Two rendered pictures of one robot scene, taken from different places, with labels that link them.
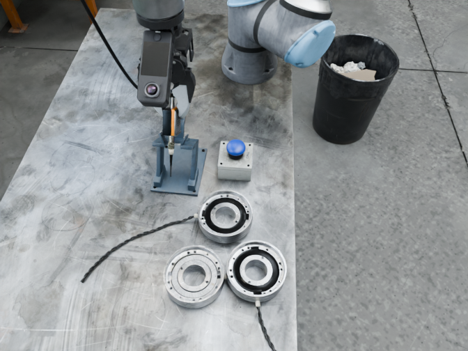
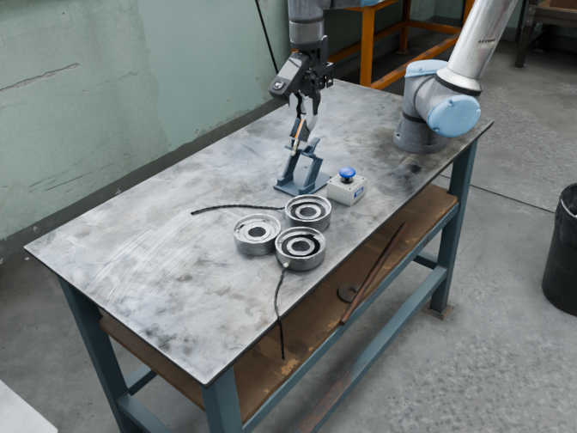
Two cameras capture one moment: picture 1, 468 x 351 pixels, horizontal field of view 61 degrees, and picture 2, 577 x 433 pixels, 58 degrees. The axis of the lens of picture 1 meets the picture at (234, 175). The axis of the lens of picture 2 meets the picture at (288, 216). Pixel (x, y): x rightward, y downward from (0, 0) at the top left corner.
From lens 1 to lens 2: 68 cm
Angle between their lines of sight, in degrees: 31
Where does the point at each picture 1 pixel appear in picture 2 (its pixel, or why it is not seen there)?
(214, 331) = (246, 271)
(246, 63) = (409, 131)
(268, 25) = (422, 93)
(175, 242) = not seen: hidden behind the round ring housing
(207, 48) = (395, 121)
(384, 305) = not seen: outside the picture
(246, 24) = (410, 92)
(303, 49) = (438, 113)
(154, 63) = (288, 70)
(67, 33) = not seen: hidden behind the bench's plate
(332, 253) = (481, 411)
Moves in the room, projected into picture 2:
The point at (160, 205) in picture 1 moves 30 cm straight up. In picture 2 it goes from (272, 196) to (264, 81)
